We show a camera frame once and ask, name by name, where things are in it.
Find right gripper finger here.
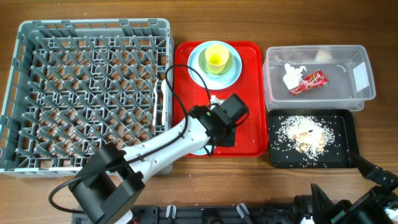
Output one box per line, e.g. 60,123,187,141
311,184,334,223
349,151,397,190

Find light blue bowl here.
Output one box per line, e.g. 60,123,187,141
192,147,208,156

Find light blue plate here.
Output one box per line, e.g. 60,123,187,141
187,40,243,90

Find yellow plastic cup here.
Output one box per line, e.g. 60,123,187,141
205,44,229,74

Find white plastic fork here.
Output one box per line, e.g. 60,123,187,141
152,83,159,127

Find rice and nut leftovers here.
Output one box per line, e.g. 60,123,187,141
269,116,336,168

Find white tissue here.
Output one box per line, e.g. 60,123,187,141
283,63,307,90

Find red snack wrapper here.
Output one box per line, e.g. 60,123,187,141
289,70,328,96

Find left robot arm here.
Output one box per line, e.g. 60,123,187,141
68,94,249,223

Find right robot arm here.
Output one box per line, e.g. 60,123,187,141
289,151,397,224

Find grey plastic dishwasher rack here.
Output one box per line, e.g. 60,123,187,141
1,18,174,177

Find red plastic tray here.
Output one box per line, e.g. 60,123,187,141
171,41,268,157

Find black plastic tray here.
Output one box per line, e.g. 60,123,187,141
267,109,359,169

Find clear plastic bin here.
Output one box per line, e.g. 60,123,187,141
263,45,376,111

